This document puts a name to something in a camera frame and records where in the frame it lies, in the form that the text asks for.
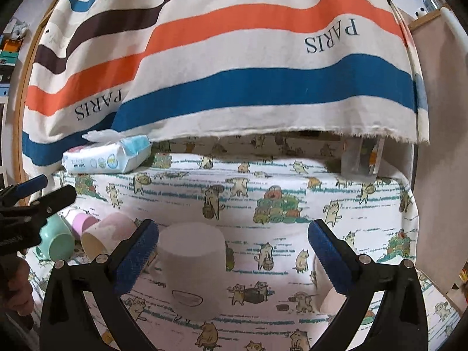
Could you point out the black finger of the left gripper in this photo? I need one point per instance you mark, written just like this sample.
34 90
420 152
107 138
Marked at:
52 203

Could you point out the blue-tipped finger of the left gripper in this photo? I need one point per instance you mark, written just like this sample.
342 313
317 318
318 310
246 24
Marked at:
31 184

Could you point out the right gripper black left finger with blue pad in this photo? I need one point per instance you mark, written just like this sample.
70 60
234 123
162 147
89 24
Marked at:
66 322

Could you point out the white paper cup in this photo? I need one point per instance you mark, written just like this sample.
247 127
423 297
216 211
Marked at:
328 300

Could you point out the white ceramic mug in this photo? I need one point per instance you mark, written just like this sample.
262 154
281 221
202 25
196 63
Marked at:
190 257

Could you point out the small pink white cup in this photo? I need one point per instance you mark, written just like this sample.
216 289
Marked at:
79 221

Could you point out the person's left hand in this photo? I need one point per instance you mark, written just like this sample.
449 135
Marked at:
16 291

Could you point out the mint green mug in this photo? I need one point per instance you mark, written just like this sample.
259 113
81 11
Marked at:
57 241

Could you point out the pink cat mug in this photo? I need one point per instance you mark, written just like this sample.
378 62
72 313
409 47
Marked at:
104 236

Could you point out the wet wipes pack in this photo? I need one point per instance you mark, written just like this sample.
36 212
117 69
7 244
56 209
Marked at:
107 152

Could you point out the clear plastic container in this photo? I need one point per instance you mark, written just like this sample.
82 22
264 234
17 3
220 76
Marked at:
361 158

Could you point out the cat print bed sheet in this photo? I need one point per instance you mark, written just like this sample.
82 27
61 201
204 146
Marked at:
262 192

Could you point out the striped Paris blanket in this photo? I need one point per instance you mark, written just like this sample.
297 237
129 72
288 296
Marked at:
173 69

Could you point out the wooden bed frame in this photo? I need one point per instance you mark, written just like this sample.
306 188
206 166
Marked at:
28 52

